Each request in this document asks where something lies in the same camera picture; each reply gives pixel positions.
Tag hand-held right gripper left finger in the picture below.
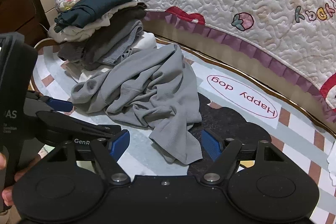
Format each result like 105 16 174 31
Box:
46 129 131 186

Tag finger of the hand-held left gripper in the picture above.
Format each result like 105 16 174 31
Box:
67 116 123 147
26 90 74 114

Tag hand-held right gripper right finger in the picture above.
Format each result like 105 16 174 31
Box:
201 128 288 185

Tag grey ribbed shirt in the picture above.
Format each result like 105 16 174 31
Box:
70 43 204 165

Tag stack of folded clothes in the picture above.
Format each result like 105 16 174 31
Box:
48 0 158 84

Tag person's left hand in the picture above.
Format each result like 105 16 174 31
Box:
0 153 42 211

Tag brown wooden drawer cabinet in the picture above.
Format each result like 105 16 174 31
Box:
0 0 50 41

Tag cream nightstand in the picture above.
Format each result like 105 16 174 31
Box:
36 0 63 30

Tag checked printed floor rug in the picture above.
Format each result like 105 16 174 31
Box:
29 38 336 214

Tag white printed cloth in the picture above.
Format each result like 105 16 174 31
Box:
327 153 336 188

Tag beige bed frame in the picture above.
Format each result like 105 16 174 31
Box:
143 17 336 140

